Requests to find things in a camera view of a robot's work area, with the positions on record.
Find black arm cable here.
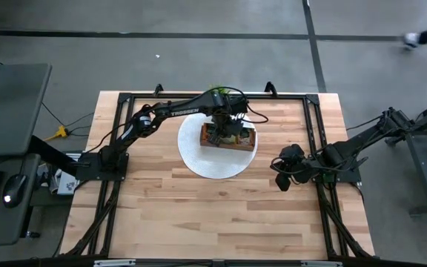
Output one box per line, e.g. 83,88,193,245
271,114,385,186
208,86,269,125

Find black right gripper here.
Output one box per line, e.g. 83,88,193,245
270,154,317,192

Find silver bracket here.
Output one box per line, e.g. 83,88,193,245
301,260,343,267
93,259,136,267

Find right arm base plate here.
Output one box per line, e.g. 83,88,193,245
311,154,369,184

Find grey desk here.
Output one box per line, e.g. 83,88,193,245
0,62,53,248

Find white paper box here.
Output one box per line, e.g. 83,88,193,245
37,162,81,197

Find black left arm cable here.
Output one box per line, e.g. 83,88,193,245
208,86,269,125

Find wooden tea box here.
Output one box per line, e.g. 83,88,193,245
199,122,257,153

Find black floor cable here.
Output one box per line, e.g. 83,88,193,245
41,102,96,136

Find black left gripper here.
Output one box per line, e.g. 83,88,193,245
208,110,245,146

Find grey metal cart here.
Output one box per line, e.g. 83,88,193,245
385,94,427,216

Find black computer mouse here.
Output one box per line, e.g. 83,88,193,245
1,173,27,208

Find yellow plug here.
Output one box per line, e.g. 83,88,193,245
44,125,70,142

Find green plant white pot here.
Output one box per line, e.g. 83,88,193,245
208,83,231,94

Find white round plate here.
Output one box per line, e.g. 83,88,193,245
177,111,259,180

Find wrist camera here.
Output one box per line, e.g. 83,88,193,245
228,96,250,116
279,143,305,159

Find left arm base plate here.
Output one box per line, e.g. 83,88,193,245
75,151,130,182

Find person's white shoe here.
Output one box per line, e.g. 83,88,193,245
402,32,421,49

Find red tea packet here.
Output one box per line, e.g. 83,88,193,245
202,124,216,141

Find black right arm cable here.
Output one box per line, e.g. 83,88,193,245
271,114,385,186

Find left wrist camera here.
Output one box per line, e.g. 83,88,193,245
228,96,250,116

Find pale silver tea packet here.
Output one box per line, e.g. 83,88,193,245
237,128,255,147

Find black table frame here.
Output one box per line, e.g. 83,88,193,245
59,91,376,260

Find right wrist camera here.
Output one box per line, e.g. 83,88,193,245
279,143,305,159

